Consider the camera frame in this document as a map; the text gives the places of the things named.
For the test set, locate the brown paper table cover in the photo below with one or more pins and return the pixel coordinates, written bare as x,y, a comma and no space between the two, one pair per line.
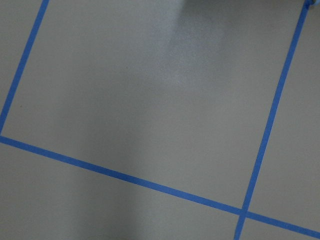
159,120

